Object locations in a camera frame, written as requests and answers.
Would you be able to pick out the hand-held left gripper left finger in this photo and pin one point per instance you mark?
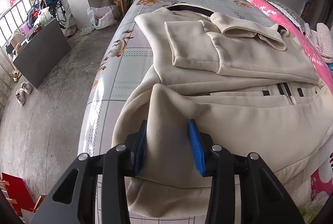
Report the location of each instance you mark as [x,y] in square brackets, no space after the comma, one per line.
[139,153]

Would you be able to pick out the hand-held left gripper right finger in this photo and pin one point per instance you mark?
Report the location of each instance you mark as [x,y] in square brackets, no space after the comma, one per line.
[196,151]

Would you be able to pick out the cream zip jacket black trim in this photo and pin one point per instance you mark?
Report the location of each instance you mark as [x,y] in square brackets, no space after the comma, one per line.
[247,122]

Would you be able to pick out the pile of clothes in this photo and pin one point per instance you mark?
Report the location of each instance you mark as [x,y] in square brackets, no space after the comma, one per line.
[43,5]

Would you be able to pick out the bed with plaid floral sheet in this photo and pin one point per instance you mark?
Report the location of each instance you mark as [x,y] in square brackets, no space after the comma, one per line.
[124,62]

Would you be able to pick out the cardboard box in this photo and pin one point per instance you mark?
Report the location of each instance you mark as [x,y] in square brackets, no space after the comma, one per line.
[32,207]

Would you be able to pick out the red box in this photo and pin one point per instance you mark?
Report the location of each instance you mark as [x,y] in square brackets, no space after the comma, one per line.
[15,192]

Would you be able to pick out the white sneaker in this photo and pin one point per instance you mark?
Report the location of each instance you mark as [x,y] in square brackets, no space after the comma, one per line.
[20,97]
[26,88]

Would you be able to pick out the green fluffy cloth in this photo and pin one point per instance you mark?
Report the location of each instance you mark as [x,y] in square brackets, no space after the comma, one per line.
[309,216]

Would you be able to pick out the white plastic bag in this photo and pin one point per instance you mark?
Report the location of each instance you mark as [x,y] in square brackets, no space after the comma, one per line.
[102,19]

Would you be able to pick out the grey cabinet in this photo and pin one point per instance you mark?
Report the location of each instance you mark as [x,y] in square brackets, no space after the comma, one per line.
[41,54]

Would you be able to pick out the pair of beige slippers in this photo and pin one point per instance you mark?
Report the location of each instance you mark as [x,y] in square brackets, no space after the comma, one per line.
[17,75]

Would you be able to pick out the pink white fleece blanket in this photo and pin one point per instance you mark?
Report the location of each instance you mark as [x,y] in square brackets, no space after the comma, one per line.
[312,57]

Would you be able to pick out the teal cloth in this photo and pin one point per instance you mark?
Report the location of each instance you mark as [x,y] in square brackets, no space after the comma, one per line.
[330,66]

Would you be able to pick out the wheelchair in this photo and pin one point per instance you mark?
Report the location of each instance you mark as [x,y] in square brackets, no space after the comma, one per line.
[61,14]

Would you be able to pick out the grey lace pillow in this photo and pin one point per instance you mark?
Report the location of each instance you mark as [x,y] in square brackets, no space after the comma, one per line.
[285,14]

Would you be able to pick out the checked pink white cloth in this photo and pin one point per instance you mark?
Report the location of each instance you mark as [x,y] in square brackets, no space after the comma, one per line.
[321,41]

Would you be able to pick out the metal window railing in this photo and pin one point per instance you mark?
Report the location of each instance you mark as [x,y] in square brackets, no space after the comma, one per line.
[10,36]

